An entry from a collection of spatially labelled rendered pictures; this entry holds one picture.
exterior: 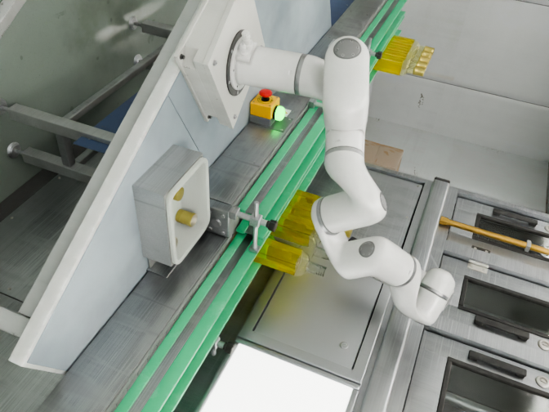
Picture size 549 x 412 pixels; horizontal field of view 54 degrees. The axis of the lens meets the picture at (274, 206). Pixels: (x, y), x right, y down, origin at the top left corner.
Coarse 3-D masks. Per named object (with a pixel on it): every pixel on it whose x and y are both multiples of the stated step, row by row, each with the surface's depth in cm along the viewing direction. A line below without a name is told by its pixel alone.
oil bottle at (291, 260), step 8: (272, 240) 148; (264, 248) 146; (272, 248) 146; (280, 248) 147; (288, 248) 147; (296, 248) 147; (264, 256) 146; (272, 256) 145; (280, 256) 144; (288, 256) 144; (296, 256) 145; (304, 256) 145; (264, 264) 148; (272, 264) 147; (280, 264) 146; (288, 264) 144; (296, 264) 143; (304, 264) 144; (288, 272) 146; (296, 272) 145; (304, 272) 145
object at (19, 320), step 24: (24, 0) 143; (192, 0) 132; (0, 24) 139; (168, 48) 128; (144, 96) 123; (120, 144) 119; (96, 168) 118; (96, 192) 115; (72, 216) 114; (48, 264) 111; (0, 312) 107; (24, 312) 107
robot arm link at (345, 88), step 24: (336, 48) 114; (360, 48) 113; (336, 72) 111; (360, 72) 111; (336, 96) 109; (360, 96) 109; (336, 120) 111; (360, 120) 112; (336, 144) 113; (360, 144) 114
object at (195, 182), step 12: (192, 168) 120; (204, 168) 127; (180, 180) 117; (192, 180) 130; (204, 180) 129; (192, 192) 133; (204, 192) 131; (168, 204) 114; (180, 204) 136; (192, 204) 135; (204, 204) 134; (168, 216) 116; (204, 216) 137; (168, 228) 119; (180, 228) 135; (192, 228) 136; (204, 228) 137; (180, 240) 132; (192, 240) 133; (180, 252) 130
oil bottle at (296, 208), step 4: (288, 204) 160; (292, 204) 160; (296, 204) 160; (300, 204) 160; (304, 204) 160; (288, 208) 158; (292, 208) 158; (296, 208) 159; (300, 208) 159; (304, 208) 159; (308, 208) 159; (284, 212) 158; (288, 212) 158; (292, 212) 157; (296, 212) 157; (300, 212) 158; (304, 212) 158; (308, 212) 158; (300, 216) 157; (304, 216) 156; (308, 216) 156
